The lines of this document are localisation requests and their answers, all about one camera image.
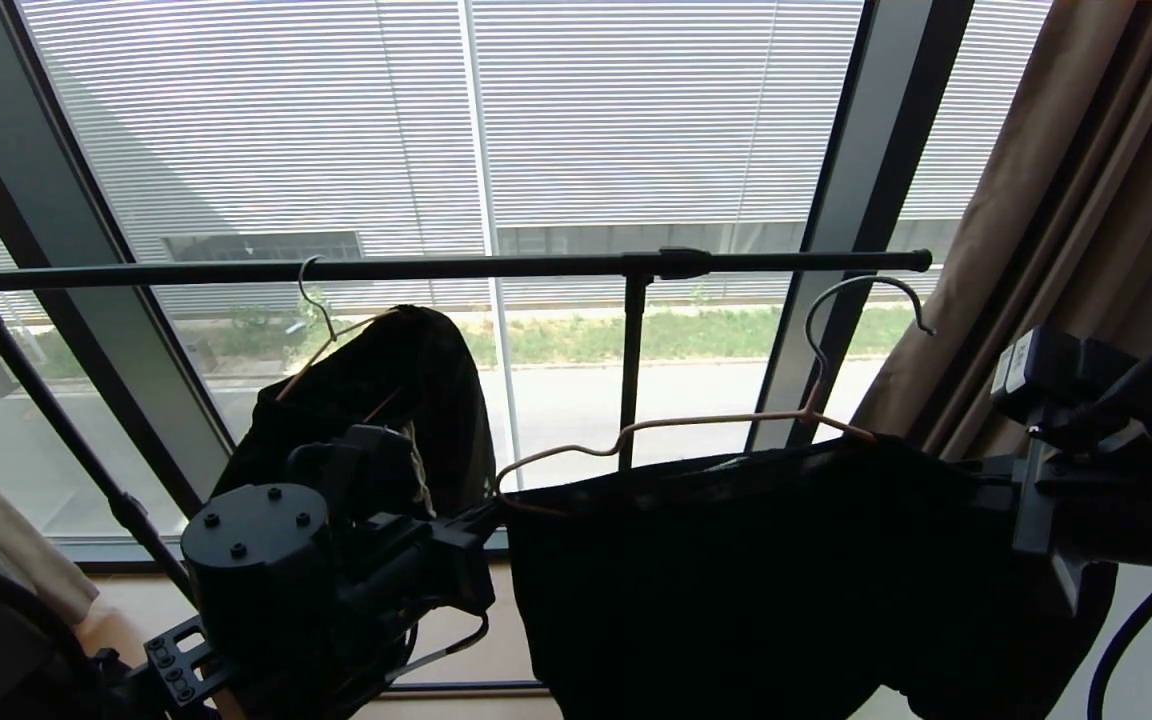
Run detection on window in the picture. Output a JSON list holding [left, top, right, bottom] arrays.
[[0, 0, 1052, 571]]

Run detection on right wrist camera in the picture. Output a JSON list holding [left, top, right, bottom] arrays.
[[991, 325, 1152, 453]]

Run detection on brown curtain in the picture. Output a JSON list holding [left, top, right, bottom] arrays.
[[851, 0, 1152, 463]]

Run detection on pink clothes hanger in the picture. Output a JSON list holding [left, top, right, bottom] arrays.
[[494, 275, 937, 516], [274, 255, 407, 421]]

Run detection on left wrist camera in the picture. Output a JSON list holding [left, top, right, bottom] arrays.
[[286, 425, 429, 523]]

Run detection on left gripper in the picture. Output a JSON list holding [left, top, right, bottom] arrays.
[[376, 510, 497, 616]]

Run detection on black garment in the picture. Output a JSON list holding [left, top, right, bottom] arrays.
[[501, 435, 1119, 720]]

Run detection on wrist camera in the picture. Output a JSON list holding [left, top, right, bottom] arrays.
[[286, 425, 429, 523], [991, 325, 1152, 453]]

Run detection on black clothes rack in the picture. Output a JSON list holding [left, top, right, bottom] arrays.
[[0, 248, 932, 693]]

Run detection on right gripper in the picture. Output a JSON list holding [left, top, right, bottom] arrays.
[[1011, 440, 1152, 613]]

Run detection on black shorts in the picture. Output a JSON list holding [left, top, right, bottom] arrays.
[[211, 305, 497, 523]]

